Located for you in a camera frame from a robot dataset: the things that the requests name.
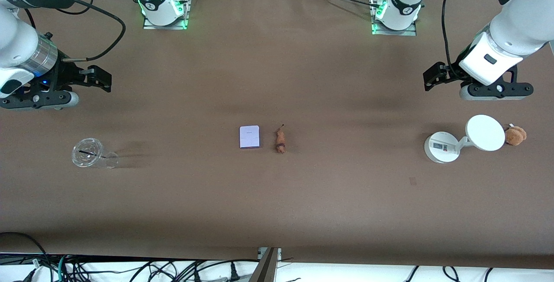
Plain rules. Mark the black straw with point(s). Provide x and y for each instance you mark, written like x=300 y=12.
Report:
x=86 y=152

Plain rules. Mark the metal post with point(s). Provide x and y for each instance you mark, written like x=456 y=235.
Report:
x=265 y=269

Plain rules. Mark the black power plug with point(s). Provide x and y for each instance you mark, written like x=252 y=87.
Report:
x=234 y=273

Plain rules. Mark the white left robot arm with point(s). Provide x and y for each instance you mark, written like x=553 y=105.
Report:
x=515 y=35

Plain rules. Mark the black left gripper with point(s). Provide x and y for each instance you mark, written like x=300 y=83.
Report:
x=450 y=74

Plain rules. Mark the clear plastic cup with lid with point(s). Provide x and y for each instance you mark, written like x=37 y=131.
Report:
x=88 y=152

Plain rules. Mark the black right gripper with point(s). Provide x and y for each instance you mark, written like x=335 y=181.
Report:
x=66 y=75

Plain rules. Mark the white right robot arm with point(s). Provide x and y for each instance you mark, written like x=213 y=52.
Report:
x=17 y=39

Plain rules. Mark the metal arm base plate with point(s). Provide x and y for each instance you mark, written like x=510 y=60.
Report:
x=409 y=32
x=184 y=13

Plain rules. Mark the brown table cover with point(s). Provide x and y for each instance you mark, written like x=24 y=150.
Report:
x=277 y=204

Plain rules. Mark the brown plush toy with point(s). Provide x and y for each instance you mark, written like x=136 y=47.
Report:
x=515 y=136

